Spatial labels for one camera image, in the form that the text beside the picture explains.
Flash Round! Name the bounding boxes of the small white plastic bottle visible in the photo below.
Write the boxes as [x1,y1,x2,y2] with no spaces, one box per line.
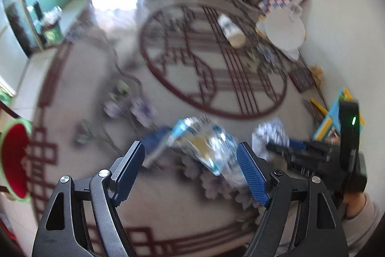
[217,13,246,49]

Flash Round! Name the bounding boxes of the white plastic jug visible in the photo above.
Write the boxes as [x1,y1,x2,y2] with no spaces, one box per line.
[256,4,307,61]

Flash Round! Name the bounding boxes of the white refrigerator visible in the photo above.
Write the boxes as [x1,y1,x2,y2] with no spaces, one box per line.
[0,0,31,96]

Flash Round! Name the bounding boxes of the yellow pencil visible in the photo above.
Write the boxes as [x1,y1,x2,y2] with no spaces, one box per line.
[310,97,329,113]

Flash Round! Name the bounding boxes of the plastic snack bag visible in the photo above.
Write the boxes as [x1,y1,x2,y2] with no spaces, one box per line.
[251,120,291,159]

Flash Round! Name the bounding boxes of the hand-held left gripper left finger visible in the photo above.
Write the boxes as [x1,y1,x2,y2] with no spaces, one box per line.
[32,141,145,257]

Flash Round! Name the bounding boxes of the green waste bin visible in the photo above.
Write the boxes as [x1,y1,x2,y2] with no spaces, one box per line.
[41,6,64,45]

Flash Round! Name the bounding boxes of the blue foil snack wrapper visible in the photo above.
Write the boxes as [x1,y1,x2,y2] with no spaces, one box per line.
[167,116,250,188]

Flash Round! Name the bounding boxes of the red bucket with green rim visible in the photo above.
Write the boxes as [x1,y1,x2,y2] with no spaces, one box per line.
[0,119,33,204]

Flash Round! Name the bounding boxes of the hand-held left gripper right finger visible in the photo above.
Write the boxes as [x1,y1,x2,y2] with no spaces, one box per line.
[237,143,348,257]

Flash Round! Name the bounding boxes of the colourful toy blocks box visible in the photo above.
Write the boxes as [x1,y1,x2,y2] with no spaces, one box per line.
[312,87,366,141]

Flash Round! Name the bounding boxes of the person's right forearm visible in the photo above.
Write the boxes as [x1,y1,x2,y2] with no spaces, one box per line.
[341,192,381,256]

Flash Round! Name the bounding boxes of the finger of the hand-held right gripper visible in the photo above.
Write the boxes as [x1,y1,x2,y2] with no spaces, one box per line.
[288,139,315,154]
[266,142,315,175]

